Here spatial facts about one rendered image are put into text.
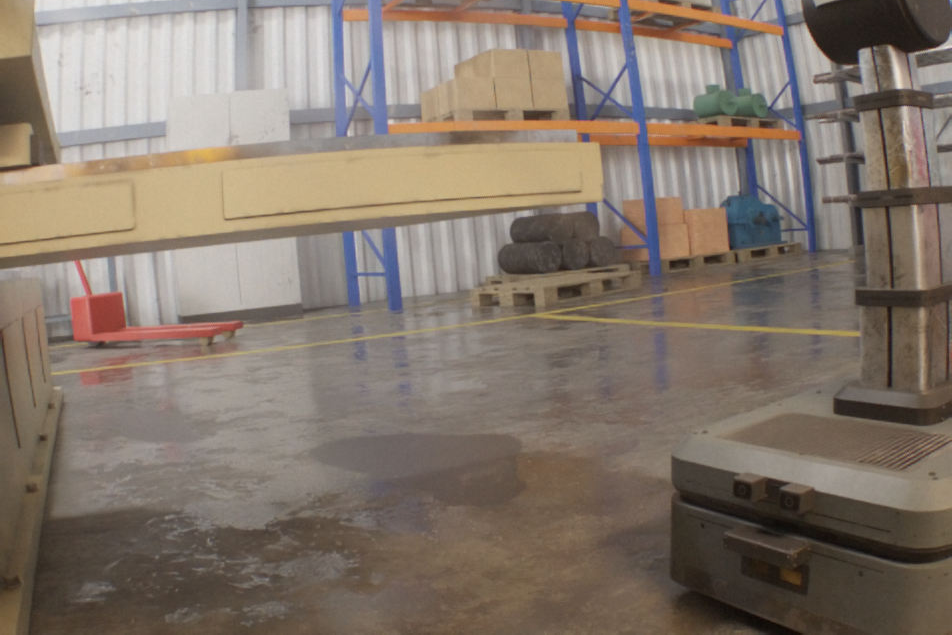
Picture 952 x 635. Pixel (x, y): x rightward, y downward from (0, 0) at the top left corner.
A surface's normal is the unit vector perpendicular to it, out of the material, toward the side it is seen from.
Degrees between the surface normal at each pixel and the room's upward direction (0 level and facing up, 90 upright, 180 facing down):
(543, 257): 90
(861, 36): 132
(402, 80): 90
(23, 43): 90
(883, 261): 90
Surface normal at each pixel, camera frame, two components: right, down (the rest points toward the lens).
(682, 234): 0.47, -0.01
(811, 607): -0.89, 0.10
